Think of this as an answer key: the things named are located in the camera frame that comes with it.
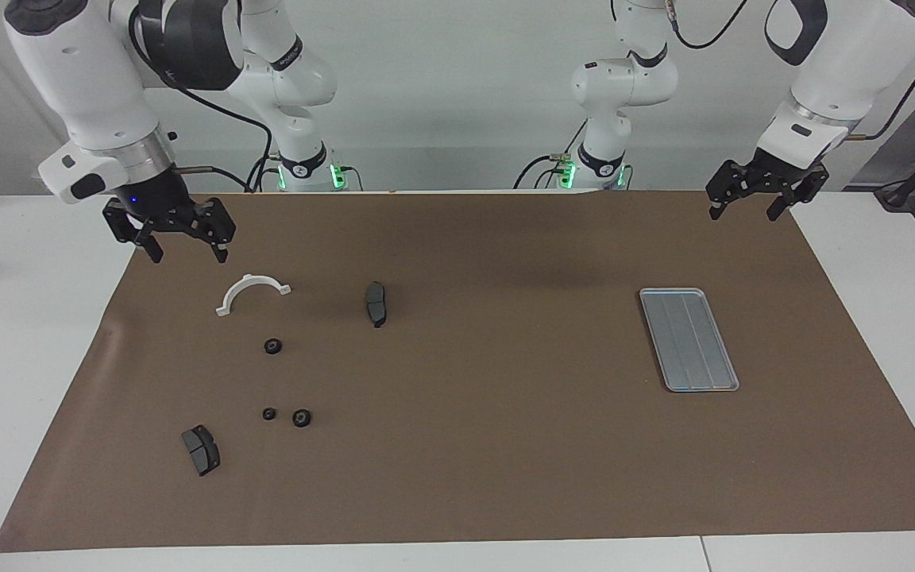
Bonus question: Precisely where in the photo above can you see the silver metal tray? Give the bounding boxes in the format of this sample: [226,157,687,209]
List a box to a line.
[639,288,741,393]

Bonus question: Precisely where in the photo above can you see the dark grey curved brake pad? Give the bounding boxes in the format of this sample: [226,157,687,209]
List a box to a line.
[365,281,388,328]

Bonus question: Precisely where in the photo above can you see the dark grey split brake pad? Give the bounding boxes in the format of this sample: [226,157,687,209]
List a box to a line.
[181,425,222,477]

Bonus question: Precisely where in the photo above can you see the brown table mat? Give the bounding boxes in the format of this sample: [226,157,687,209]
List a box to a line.
[0,189,915,553]

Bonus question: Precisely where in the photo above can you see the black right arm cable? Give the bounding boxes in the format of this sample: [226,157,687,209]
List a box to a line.
[130,8,274,191]

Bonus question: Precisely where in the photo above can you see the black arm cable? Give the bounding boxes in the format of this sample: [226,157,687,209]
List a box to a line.
[660,0,915,142]
[130,8,274,191]

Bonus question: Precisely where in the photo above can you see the white semicircular bracket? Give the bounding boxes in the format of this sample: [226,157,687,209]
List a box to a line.
[215,273,292,318]

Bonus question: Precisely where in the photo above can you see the black right base cable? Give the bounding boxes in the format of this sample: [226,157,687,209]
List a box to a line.
[245,153,282,193]

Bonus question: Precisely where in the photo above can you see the black base cable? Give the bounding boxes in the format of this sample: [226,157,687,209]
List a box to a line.
[515,153,577,190]
[245,153,282,193]

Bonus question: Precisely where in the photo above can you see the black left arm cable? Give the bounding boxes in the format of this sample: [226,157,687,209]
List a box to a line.
[660,0,915,142]

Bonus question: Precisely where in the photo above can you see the black left base cable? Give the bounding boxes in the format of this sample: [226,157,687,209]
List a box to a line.
[515,153,577,190]

